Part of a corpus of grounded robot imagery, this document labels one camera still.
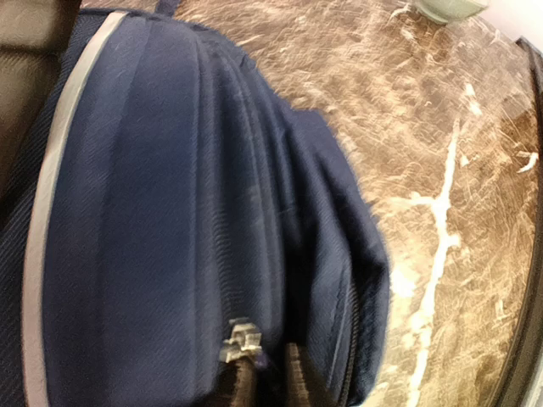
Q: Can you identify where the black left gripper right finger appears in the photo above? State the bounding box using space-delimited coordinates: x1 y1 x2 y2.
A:
285 343 331 407

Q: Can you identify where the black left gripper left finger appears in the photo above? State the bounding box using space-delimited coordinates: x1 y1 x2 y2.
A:
228 356 257 407

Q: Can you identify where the pale green ceramic bowl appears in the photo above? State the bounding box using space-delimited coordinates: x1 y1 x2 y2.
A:
414 0 490 25

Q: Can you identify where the navy blue student backpack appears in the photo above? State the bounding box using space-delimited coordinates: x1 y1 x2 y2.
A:
1 1 389 406

